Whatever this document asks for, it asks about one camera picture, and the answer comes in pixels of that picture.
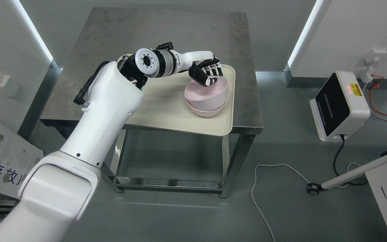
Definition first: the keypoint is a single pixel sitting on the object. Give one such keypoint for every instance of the white cart leg with caster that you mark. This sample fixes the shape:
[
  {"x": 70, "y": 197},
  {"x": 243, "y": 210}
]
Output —
[{"x": 314, "y": 189}]

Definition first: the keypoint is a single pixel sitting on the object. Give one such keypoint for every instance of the white black box device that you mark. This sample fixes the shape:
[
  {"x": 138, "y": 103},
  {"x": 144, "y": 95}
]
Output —
[{"x": 339, "y": 109}]

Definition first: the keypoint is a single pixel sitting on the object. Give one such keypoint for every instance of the white sign board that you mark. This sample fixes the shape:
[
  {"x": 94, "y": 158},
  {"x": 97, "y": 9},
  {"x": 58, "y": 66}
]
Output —
[{"x": 17, "y": 158}]

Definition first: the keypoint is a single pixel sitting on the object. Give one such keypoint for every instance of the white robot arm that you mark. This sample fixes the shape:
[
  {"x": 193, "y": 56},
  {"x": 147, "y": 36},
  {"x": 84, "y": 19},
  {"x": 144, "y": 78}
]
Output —
[{"x": 58, "y": 189}]

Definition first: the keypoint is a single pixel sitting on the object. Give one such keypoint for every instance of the white wall socket plug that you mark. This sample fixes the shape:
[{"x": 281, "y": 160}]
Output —
[{"x": 373, "y": 57}]

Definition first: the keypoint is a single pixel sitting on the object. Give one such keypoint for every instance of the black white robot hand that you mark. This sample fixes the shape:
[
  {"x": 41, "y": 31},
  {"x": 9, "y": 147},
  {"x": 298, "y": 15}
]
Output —
[{"x": 202, "y": 66}]

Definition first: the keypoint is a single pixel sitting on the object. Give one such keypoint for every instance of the pink bowl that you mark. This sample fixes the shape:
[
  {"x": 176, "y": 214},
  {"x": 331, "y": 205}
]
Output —
[
  {"x": 205, "y": 113},
  {"x": 207, "y": 98}
]

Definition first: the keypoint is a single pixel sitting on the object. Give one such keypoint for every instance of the white wall switch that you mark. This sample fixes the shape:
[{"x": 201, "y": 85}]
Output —
[{"x": 4, "y": 80}]

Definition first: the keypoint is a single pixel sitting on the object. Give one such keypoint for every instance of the beige plastic tray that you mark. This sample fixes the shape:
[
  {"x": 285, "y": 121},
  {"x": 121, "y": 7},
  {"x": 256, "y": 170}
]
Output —
[{"x": 164, "y": 107}]

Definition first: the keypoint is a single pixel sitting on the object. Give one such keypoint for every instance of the stainless steel table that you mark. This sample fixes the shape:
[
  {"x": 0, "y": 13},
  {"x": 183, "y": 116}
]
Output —
[{"x": 110, "y": 32}]

